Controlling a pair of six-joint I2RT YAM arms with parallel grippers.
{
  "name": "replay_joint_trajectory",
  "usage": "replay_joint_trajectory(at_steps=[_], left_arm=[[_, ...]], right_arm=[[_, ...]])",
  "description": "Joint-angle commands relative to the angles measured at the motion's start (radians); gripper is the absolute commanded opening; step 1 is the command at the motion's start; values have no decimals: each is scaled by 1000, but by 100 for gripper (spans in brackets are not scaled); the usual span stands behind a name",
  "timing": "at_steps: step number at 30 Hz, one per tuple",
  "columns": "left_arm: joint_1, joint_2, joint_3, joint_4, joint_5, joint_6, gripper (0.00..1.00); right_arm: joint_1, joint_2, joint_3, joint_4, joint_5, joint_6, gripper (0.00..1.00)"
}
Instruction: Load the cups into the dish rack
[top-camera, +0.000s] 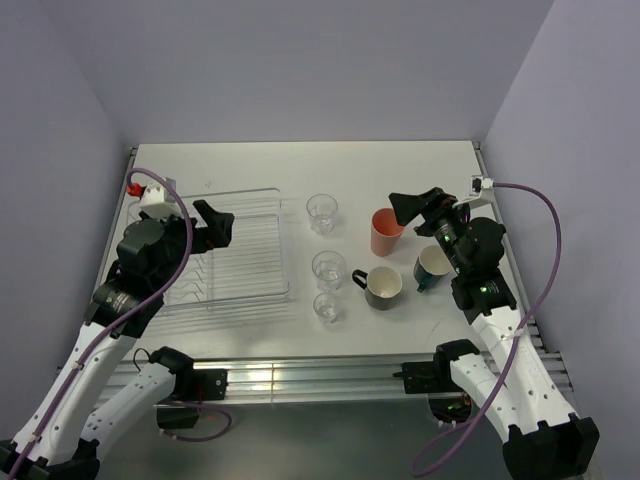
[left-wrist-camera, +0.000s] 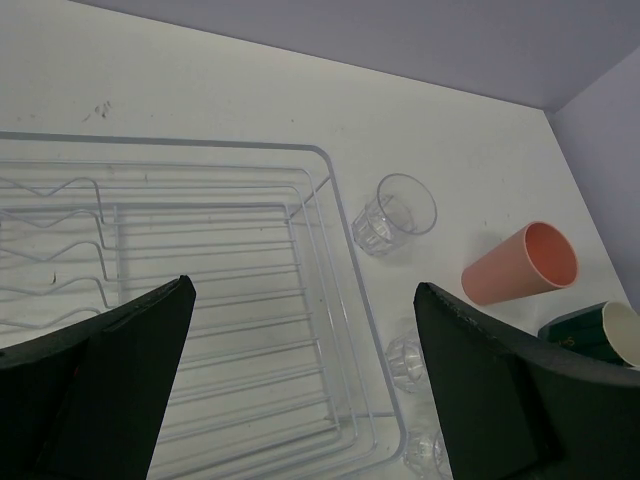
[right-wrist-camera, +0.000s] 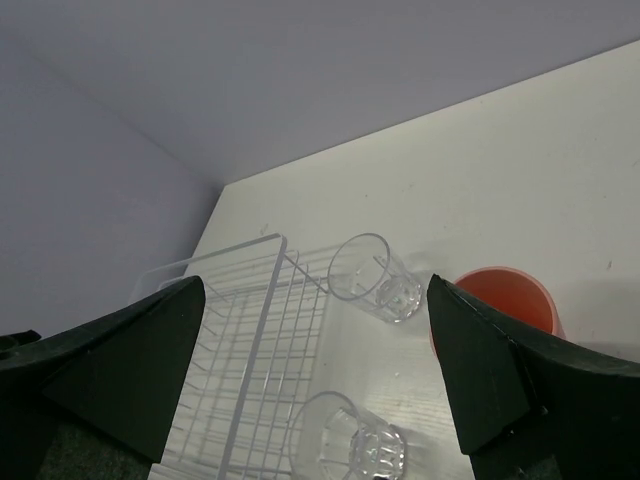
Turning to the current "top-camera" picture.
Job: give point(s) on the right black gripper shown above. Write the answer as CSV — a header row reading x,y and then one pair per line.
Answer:
x,y
409,206

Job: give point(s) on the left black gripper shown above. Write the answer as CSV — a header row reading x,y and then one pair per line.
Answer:
x,y
217,231

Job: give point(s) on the pink plastic cup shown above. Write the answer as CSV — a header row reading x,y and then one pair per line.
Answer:
x,y
385,232

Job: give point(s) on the teal ceramic mug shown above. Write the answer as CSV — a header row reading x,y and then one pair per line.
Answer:
x,y
430,267

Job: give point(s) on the black ceramic mug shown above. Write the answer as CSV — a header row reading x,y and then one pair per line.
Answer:
x,y
382,286

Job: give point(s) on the clear glass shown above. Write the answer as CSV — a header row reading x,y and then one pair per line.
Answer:
x,y
322,210
328,268
327,307

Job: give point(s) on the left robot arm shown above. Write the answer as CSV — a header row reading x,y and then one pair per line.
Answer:
x,y
69,435

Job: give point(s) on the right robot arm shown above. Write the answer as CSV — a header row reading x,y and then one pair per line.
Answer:
x,y
542,435

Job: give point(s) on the clear wire dish rack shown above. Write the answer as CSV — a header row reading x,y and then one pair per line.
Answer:
x,y
250,269

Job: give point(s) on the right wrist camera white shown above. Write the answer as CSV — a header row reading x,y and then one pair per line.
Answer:
x,y
481,193

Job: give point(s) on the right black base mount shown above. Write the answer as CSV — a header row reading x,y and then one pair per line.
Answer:
x,y
447,402

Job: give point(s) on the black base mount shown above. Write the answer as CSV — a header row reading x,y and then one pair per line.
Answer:
x,y
182,409
447,402

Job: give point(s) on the aluminium mounting rail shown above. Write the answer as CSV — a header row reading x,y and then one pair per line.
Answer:
x,y
312,379

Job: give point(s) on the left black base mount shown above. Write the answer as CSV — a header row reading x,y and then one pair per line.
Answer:
x,y
182,409

